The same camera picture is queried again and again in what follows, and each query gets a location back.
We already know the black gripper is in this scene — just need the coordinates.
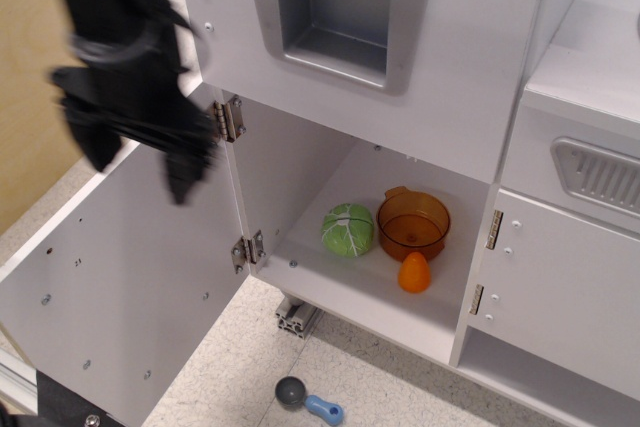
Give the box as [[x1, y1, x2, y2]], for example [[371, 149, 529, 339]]
[[50, 59, 214, 205]]

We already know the white low fridge door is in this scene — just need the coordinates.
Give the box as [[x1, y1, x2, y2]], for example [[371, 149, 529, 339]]
[[1, 143, 244, 426]]

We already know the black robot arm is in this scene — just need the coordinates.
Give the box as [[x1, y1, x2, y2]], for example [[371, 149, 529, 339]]
[[51, 0, 215, 205]]

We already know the upper silver door hinge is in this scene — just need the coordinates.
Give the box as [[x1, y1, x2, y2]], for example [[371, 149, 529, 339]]
[[212, 95, 246, 143]]

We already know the silver door hinge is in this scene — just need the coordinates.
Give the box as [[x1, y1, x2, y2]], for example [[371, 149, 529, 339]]
[[231, 231, 267, 274], [212, 95, 246, 143]]

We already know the light wooden board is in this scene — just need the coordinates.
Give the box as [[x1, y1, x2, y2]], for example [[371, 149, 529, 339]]
[[1, 0, 81, 232]]

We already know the lower silver door hinge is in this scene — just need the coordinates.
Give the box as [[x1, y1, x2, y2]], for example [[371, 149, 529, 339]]
[[231, 231, 267, 274]]

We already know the green toy cabbage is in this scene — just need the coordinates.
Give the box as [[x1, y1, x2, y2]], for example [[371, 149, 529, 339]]
[[321, 203, 374, 258]]

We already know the aluminium extrusion foot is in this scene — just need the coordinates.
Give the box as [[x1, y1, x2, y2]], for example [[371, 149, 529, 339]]
[[275, 297, 321, 339]]

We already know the grey ice dispenser recess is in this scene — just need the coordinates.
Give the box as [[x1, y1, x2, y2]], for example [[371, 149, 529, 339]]
[[254, 0, 428, 96]]

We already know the orange translucent toy pot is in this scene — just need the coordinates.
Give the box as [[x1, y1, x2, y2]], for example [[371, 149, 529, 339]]
[[376, 186, 451, 262]]

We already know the grey blue toy scoop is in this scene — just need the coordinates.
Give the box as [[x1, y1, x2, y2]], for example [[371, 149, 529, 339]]
[[275, 376, 345, 426]]

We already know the orange toy carrot piece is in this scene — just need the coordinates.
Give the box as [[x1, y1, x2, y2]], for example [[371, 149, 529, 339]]
[[397, 252, 431, 293]]

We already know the white toy kitchen cabinet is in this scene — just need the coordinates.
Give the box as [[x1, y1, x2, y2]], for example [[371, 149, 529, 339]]
[[187, 0, 639, 426]]

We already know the upper brass oven hinge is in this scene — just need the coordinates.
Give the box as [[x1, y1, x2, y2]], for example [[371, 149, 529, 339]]
[[485, 209, 504, 250]]

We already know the brass oven hinge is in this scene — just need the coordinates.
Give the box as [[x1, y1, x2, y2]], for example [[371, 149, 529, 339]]
[[485, 209, 504, 250], [469, 284, 484, 315]]

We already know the lower brass oven hinge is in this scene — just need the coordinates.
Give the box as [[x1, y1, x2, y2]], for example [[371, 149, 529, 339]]
[[469, 284, 484, 315]]

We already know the white oven cabinet door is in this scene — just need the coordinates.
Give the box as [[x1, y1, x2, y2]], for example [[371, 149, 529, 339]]
[[469, 191, 639, 398]]

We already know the grey vent grille panel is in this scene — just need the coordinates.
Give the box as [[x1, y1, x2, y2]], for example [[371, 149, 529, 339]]
[[550, 137, 639, 217]]

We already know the aluminium frame rail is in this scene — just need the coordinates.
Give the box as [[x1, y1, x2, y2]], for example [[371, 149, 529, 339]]
[[1, 349, 38, 415]]

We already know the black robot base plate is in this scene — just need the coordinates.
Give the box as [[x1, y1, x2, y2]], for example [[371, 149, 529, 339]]
[[1, 371, 124, 426]]

